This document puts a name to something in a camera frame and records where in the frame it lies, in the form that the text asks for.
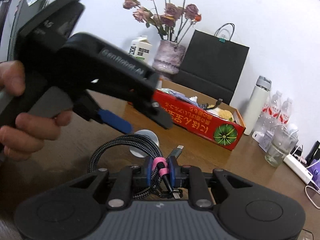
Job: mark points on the green white milk carton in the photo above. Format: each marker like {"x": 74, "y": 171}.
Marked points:
{"x": 140, "y": 48}

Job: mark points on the grey refrigerator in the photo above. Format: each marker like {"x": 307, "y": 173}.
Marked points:
{"x": 25, "y": 10}

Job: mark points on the person left hand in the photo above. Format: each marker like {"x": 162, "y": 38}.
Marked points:
{"x": 31, "y": 131}

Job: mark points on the red cardboard box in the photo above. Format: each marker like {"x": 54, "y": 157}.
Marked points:
{"x": 223, "y": 132}

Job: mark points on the purple knitted cloth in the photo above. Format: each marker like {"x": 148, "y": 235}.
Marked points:
{"x": 178, "y": 95}

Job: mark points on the dried pink flowers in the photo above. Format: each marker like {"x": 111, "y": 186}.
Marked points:
{"x": 171, "y": 21}

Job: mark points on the water bottle red label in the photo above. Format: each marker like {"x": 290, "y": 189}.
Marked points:
{"x": 269, "y": 113}
{"x": 285, "y": 112}

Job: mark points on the black paper bag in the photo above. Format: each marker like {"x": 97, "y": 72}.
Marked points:
{"x": 212, "y": 65}

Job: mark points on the white plush toy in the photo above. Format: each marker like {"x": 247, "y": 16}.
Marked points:
{"x": 223, "y": 114}

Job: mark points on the purple flower vase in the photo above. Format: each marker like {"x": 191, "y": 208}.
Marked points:
{"x": 168, "y": 59}

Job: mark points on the white power strip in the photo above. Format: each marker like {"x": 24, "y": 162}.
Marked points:
{"x": 298, "y": 168}

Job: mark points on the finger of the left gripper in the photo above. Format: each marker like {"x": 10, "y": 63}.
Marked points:
{"x": 152, "y": 110}
{"x": 114, "y": 121}

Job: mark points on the white jar lid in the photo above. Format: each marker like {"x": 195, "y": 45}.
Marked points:
{"x": 145, "y": 143}

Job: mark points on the clear glass cup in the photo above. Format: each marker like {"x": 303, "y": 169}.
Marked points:
{"x": 282, "y": 143}

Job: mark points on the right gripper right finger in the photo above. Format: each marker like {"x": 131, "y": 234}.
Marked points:
{"x": 174, "y": 171}

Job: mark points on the white thermos bottle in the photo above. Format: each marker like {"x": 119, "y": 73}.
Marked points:
{"x": 256, "y": 102}

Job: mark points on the purple pouch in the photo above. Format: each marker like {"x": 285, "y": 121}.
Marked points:
{"x": 314, "y": 169}

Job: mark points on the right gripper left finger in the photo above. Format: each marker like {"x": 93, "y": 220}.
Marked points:
{"x": 147, "y": 171}

